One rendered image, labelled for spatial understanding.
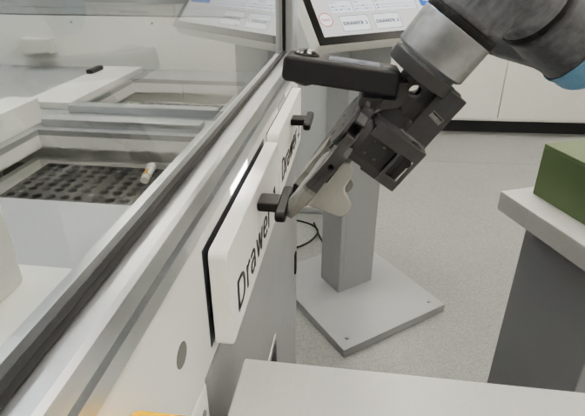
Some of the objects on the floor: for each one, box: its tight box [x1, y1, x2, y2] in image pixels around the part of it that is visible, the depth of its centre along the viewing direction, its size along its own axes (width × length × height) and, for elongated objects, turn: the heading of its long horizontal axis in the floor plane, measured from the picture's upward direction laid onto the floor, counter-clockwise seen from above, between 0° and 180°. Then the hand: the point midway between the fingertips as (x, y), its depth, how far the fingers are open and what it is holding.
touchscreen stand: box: [296, 46, 445, 358], centre depth 161 cm, size 50×45×102 cm
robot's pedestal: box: [487, 187, 585, 393], centre depth 100 cm, size 30×30×76 cm
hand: (292, 197), depth 55 cm, fingers closed on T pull, 3 cm apart
